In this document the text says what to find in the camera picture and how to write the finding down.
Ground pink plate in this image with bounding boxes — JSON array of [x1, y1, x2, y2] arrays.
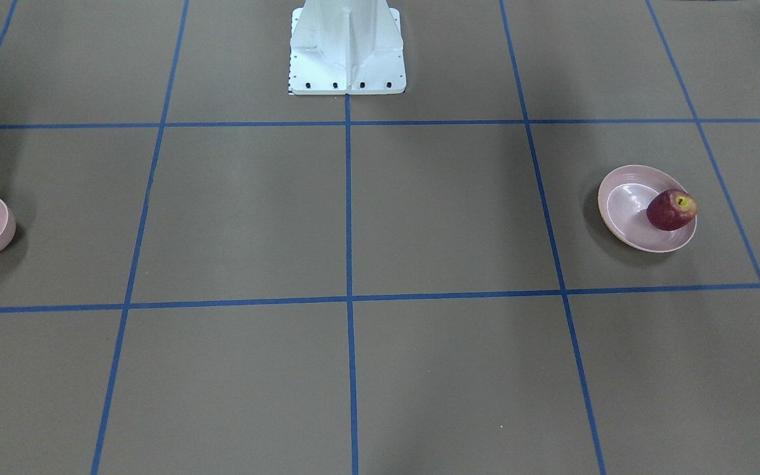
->
[[597, 165, 699, 253]]

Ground red yellow apple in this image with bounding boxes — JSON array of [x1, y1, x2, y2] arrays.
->
[[646, 189, 699, 232]]

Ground brown paper table mat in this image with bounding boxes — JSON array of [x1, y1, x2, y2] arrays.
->
[[0, 1, 760, 474]]

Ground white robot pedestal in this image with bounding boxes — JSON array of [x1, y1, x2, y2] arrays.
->
[[288, 1, 407, 96]]

